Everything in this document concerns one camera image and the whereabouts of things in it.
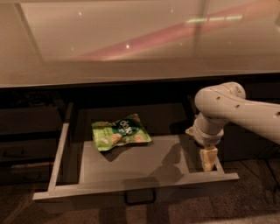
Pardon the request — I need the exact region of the dark drawer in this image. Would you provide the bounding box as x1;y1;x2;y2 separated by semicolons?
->
0;162;53;186
0;107;61;135
0;138;57;162
33;103;239;213

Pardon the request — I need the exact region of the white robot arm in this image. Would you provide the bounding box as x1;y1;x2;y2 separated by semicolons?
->
185;82;280;172

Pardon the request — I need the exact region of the green snack bag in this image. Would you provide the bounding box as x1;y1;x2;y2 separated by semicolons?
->
91;113;151;151

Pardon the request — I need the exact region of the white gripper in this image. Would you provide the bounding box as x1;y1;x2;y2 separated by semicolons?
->
185;118;224;172

